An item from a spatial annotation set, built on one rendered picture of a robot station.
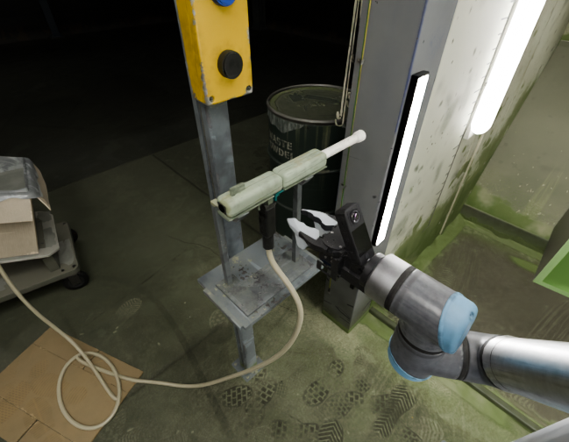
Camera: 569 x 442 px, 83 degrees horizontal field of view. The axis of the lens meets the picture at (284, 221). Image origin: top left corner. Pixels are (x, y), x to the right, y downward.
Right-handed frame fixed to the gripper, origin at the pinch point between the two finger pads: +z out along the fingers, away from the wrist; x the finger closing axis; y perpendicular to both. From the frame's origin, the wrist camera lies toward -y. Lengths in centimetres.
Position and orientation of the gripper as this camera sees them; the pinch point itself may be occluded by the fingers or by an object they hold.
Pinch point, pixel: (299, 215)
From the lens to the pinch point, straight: 69.8
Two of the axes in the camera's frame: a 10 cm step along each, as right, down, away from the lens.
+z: -7.0, -4.7, 5.5
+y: 0.0, 7.6, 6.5
